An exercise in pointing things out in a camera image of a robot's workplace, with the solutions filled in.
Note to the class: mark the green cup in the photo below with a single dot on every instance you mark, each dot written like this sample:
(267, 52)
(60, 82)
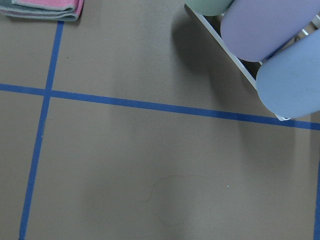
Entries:
(209, 7)

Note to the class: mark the purple cup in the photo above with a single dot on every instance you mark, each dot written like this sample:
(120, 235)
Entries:
(253, 30)

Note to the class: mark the blue cup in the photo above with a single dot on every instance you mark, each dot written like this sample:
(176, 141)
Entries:
(288, 84)

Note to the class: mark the pink and grey folded cloth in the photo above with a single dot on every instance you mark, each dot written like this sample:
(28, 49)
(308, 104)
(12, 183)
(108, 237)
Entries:
(60, 10)

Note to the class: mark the white wire cup rack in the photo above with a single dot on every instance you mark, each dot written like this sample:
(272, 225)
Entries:
(249, 69)

